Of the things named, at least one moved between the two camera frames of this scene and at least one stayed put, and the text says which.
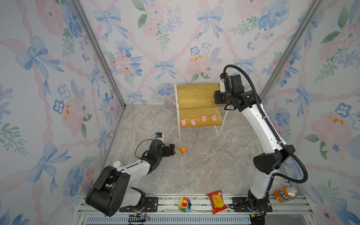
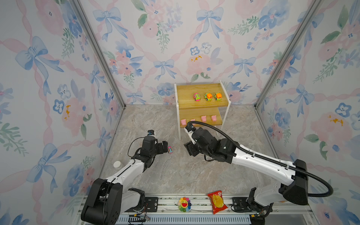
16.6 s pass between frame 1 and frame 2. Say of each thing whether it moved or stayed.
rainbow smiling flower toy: stayed
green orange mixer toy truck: moved
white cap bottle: stayed
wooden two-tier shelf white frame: stayed
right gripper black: moved
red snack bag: stayed
